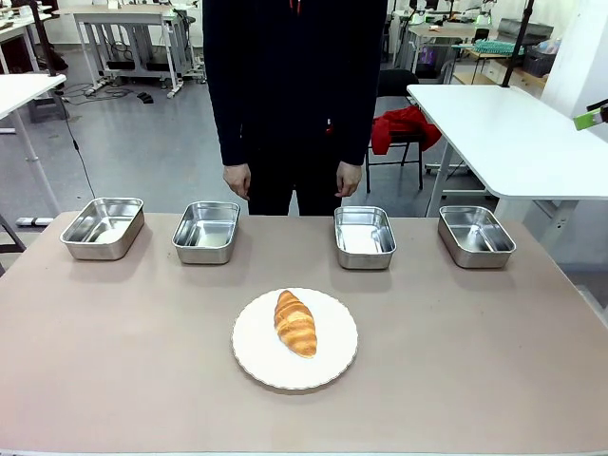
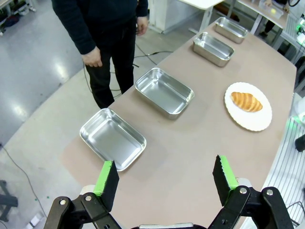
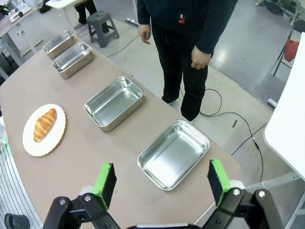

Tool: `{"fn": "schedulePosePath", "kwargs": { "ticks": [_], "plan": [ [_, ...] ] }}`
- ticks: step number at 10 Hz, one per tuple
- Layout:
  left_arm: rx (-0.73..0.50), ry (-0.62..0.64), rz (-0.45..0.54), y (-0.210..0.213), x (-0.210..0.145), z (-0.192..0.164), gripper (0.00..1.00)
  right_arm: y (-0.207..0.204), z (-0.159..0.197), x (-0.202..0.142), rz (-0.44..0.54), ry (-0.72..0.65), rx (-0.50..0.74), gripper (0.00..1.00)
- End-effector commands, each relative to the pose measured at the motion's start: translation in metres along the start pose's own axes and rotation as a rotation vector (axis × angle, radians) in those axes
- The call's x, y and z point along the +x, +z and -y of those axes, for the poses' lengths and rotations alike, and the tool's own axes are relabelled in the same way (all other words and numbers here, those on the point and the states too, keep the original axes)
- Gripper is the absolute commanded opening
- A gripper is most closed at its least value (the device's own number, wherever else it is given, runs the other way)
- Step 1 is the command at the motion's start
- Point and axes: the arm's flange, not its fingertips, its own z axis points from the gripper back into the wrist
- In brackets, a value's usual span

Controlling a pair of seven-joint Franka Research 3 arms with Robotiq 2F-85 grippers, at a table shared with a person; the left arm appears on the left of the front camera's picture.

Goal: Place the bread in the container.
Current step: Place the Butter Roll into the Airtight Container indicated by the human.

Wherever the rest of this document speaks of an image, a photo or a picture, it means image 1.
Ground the person's left forearm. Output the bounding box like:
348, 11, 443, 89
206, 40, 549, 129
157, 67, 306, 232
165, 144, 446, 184
338, 42, 387, 167

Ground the person's right forearm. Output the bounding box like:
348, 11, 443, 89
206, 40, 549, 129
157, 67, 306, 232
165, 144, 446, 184
202, 47, 250, 167

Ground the stainless steel rectangular container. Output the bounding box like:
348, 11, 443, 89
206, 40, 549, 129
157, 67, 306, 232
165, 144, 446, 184
437, 204, 518, 270
59, 197, 145, 261
171, 200, 242, 265
332, 204, 398, 271

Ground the golden croissant bread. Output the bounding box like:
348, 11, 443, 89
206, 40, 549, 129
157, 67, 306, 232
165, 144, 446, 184
274, 289, 318, 359

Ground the person's left hand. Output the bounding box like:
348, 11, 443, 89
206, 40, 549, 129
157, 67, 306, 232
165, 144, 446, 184
333, 161, 363, 199

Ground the person's right hand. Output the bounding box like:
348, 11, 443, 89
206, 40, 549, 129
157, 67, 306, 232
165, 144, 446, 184
222, 163, 252, 201

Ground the white side table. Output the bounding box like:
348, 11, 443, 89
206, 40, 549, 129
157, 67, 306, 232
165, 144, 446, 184
406, 84, 608, 219

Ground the wooden background desk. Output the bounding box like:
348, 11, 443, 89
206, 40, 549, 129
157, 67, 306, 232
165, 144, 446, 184
450, 45, 547, 99

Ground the teal rack of items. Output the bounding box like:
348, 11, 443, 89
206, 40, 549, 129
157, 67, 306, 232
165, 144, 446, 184
472, 39, 526, 56

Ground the red cloth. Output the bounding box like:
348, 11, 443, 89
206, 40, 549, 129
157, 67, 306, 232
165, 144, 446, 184
370, 105, 443, 156

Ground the black chair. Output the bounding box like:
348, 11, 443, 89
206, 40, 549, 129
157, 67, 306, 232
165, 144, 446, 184
364, 68, 425, 194

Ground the person's dark clothed body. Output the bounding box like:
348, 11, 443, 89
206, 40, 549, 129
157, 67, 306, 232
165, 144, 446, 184
201, 0, 389, 218

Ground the white scalloped plate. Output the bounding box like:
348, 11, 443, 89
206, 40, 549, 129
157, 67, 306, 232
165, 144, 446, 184
231, 287, 360, 391

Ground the grey metal workbench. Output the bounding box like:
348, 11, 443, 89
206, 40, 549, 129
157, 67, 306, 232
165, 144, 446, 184
52, 4, 197, 100

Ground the white desk with pole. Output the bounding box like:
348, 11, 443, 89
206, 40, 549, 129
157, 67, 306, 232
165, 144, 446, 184
0, 72, 67, 227

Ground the black camera stand pole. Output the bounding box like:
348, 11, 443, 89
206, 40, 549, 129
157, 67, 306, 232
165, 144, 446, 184
501, 0, 536, 89

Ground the black floor cable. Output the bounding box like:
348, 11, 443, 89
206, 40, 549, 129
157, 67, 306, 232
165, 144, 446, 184
52, 88, 97, 200

